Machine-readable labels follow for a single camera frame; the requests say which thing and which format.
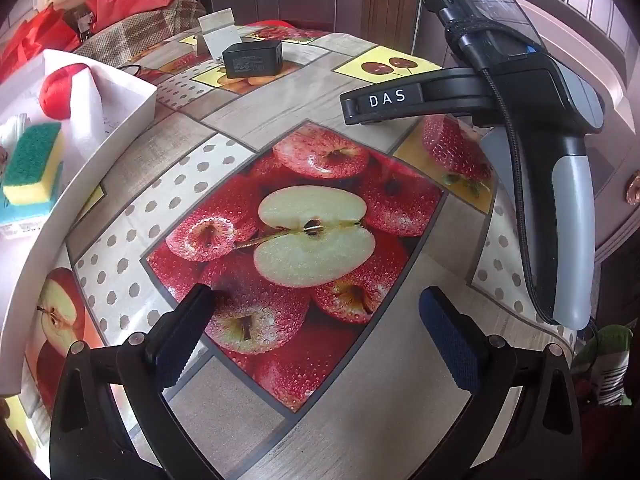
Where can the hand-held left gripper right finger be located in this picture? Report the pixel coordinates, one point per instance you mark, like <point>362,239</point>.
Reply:
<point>452,345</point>

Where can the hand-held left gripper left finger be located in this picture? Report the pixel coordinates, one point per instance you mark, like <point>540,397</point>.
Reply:
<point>175,355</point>

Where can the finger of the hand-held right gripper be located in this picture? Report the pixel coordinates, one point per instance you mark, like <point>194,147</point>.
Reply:
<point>390,101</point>

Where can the white cardboard tray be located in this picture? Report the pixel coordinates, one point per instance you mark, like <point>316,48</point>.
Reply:
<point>115,130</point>

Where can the panelled door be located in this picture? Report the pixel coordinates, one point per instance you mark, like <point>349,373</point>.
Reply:
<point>575,10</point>

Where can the round door knob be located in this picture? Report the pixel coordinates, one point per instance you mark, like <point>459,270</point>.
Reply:
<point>634,190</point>

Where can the red cloth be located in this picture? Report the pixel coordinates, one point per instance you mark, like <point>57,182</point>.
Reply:
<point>275,23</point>

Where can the black power adapter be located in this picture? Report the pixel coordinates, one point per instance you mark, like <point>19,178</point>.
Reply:
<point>252,60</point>

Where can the green striped cloth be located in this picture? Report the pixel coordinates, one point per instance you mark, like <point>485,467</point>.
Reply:
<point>607,360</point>

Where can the white folded paper stand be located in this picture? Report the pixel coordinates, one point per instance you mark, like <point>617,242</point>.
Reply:
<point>222,40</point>

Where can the light blue sponge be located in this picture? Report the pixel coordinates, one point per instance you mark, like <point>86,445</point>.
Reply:
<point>20,214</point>

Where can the green and yellow sponge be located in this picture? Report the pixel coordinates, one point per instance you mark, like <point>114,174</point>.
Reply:
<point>35,155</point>

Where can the plaid cushion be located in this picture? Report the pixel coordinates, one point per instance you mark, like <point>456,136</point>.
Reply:
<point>145,30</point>

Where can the white foam piece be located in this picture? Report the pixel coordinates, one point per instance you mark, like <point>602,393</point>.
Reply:
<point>87,110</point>

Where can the red ball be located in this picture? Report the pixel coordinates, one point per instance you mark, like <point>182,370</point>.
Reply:
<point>55,92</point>

